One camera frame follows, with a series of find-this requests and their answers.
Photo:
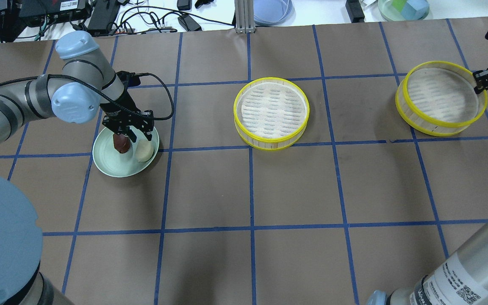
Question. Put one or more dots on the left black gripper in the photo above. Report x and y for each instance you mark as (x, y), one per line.
(122, 107)

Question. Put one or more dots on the brown steamed bun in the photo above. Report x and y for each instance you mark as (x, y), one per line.
(122, 143)

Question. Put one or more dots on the white steamed bun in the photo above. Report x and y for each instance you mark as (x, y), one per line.
(144, 150)

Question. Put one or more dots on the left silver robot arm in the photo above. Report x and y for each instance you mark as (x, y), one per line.
(88, 83)

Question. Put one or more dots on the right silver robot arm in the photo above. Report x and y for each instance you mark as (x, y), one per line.
(461, 280)

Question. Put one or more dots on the light green plate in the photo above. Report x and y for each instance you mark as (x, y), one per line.
(112, 163)

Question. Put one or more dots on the green plate with blocks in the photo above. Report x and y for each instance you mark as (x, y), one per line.
(403, 10)

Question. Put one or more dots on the small black power brick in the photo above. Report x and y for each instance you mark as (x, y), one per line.
(188, 23)

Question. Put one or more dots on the black power adapter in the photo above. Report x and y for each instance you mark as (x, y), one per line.
(102, 17)

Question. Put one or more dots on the blue plate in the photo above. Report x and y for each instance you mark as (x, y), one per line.
(271, 12)

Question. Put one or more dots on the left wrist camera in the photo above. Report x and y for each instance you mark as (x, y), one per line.
(129, 79)

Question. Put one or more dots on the aluminium frame post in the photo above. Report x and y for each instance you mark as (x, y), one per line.
(244, 13)

